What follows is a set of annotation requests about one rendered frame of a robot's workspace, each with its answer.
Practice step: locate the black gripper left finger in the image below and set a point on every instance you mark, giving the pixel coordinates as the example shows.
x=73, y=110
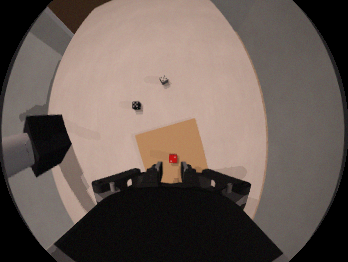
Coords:
x=118, y=182

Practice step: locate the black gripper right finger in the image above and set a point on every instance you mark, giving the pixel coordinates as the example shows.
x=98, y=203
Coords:
x=235, y=189

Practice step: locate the red die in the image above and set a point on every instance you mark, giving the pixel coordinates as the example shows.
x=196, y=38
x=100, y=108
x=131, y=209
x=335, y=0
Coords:
x=172, y=158

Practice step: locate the tan square mat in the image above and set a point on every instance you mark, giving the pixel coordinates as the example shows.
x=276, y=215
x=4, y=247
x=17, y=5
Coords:
x=182, y=138

